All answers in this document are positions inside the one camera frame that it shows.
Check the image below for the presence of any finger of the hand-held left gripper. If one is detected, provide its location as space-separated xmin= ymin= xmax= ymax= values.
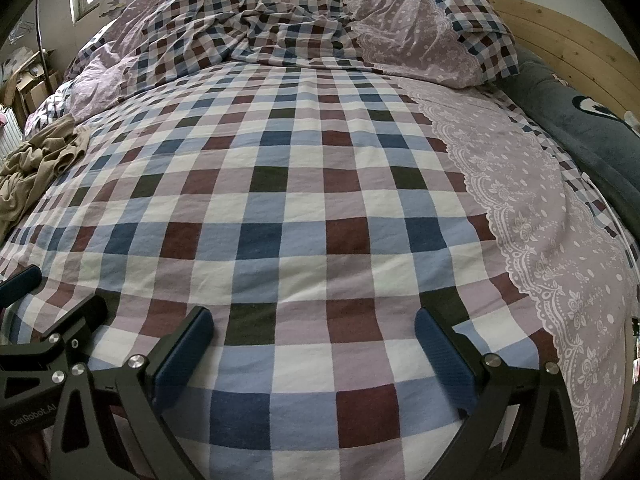
xmin=0 ymin=294 xmax=108 ymax=367
xmin=0 ymin=265 xmax=43 ymax=311

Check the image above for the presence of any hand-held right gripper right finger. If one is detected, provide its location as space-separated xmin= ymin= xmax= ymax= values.
xmin=415 ymin=306 xmax=583 ymax=480

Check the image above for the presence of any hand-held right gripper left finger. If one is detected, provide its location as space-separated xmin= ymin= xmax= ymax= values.
xmin=50 ymin=305 xmax=213 ymax=480

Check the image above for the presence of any beige garment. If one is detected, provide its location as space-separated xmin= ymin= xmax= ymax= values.
xmin=0 ymin=115 xmax=93 ymax=241

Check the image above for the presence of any white ribbed radiator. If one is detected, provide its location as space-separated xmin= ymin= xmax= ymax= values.
xmin=0 ymin=105 xmax=25 ymax=157

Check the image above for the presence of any stack of cardboard boxes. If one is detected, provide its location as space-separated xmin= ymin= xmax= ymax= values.
xmin=7 ymin=47 xmax=63 ymax=123

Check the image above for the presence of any thin dark curved pole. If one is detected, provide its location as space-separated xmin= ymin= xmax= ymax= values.
xmin=34 ymin=2 xmax=51 ymax=98

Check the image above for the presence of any crumpled checked duvet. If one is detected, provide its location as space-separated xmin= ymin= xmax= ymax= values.
xmin=62 ymin=0 xmax=371 ymax=121

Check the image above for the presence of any checked and lilac pillow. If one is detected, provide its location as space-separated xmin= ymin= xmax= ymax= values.
xmin=345 ymin=0 xmax=518 ymax=91

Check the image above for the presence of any wooden headboard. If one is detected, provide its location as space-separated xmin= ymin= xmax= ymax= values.
xmin=482 ymin=0 xmax=640 ymax=116

